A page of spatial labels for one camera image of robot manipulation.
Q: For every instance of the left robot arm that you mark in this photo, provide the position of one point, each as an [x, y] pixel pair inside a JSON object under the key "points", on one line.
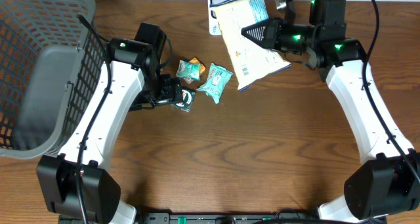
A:
{"points": [[76, 183]]}

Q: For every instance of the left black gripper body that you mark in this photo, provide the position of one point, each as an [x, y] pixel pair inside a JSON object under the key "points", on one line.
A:
{"points": [[171, 90]]}

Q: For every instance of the yellow snack bag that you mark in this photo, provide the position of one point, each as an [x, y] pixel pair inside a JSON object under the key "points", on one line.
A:
{"points": [[250, 61]]}

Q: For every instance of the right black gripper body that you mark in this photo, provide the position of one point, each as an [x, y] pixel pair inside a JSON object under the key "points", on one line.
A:
{"points": [[287, 34]]}

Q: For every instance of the white barcode scanner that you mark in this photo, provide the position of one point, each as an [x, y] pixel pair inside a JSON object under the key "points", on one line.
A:
{"points": [[213, 22]]}

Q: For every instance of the dark green round-logo packet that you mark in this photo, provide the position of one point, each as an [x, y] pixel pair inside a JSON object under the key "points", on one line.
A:
{"points": [[188, 97]]}

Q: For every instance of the teal wet wipes pack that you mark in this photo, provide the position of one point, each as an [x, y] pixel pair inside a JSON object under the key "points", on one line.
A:
{"points": [[217, 79]]}

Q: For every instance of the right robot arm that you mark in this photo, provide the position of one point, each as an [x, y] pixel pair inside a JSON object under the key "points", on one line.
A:
{"points": [[387, 181]]}

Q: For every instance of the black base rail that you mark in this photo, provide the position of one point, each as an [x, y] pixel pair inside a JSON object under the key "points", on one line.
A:
{"points": [[282, 217]]}

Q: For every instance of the grey plastic shopping basket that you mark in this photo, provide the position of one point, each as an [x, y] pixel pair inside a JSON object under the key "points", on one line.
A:
{"points": [[50, 67]]}

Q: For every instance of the small teal packet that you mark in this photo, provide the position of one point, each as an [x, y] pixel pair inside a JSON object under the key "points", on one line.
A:
{"points": [[184, 70]]}

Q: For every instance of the small orange box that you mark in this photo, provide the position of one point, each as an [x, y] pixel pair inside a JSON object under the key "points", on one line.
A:
{"points": [[199, 68]]}

